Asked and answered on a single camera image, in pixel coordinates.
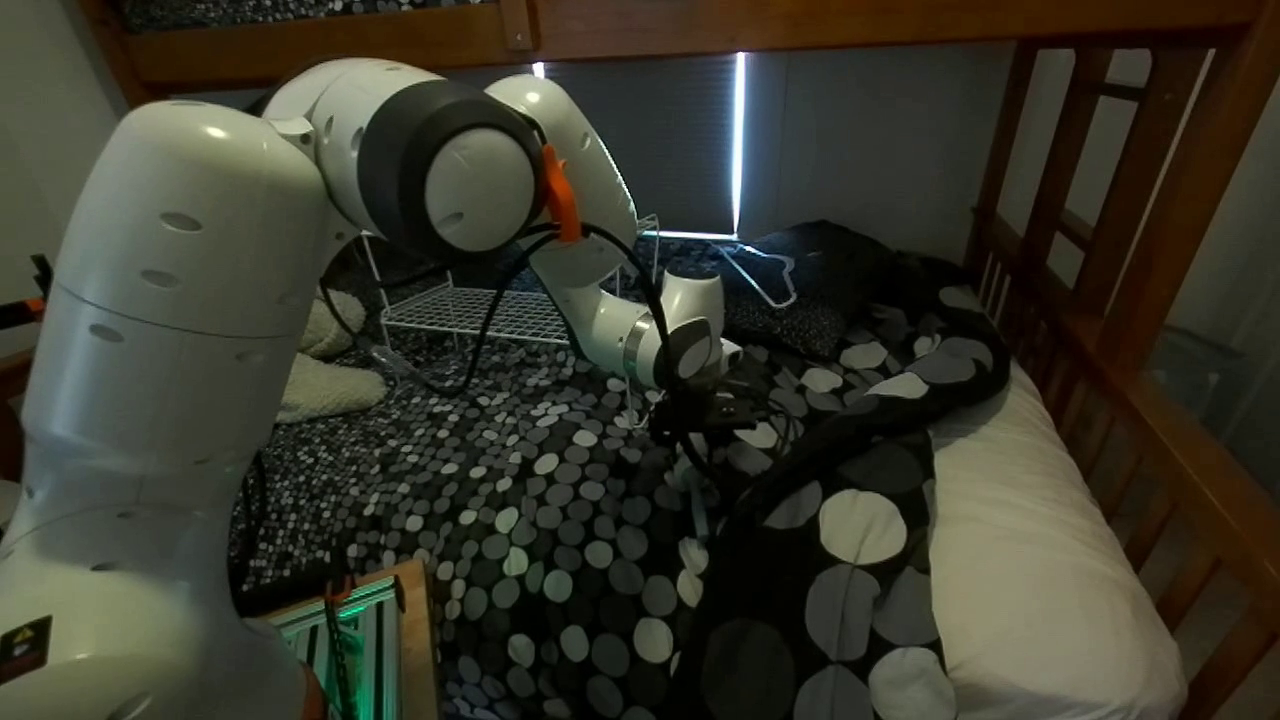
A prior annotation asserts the white wire shelf rack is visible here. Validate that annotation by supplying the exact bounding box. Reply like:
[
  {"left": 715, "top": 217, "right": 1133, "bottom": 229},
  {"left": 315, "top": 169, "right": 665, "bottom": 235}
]
[{"left": 366, "top": 223, "right": 670, "bottom": 396}]

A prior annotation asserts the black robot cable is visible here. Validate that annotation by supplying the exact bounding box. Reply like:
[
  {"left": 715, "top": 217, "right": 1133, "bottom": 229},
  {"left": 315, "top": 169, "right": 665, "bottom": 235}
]
[{"left": 385, "top": 217, "right": 752, "bottom": 526}]

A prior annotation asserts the black grey dotted comforter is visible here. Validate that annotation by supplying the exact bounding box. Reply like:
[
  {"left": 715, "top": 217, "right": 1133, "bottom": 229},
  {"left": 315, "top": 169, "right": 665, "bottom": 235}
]
[{"left": 231, "top": 258, "right": 1011, "bottom": 720}]

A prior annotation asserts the wooden bunk bed frame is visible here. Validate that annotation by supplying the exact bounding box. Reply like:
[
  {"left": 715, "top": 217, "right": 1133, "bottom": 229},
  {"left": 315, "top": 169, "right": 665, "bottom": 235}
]
[{"left": 77, "top": 0, "right": 1280, "bottom": 720}]

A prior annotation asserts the wooden green crate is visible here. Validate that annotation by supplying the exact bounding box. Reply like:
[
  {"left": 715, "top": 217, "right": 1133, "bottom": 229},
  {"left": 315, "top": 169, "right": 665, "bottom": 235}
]
[{"left": 254, "top": 559, "right": 445, "bottom": 720}]

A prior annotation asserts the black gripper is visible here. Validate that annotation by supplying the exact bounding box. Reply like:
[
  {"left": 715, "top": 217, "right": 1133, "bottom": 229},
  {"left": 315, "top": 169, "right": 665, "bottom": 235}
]
[{"left": 650, "top": 322, "right": 767, "bottom": 443}]

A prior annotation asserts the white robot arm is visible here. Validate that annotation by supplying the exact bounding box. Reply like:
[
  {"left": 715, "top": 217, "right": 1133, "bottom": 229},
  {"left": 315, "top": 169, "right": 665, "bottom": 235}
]
[{"left": 0, "top": 56, "right": 723, "bottom": 720}]

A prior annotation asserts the white pillow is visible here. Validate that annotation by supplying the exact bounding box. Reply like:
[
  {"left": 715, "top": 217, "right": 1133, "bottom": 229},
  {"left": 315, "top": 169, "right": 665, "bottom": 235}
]
[{"left": 275, "top": 294, "right": 387, "bottom": 426}]

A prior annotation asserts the orange cable clip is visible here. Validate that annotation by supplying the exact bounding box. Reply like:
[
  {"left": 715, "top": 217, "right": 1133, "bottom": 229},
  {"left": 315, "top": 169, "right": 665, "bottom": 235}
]
[{"left": 540, "top": 143, "right": 586, "bottom": 240}]

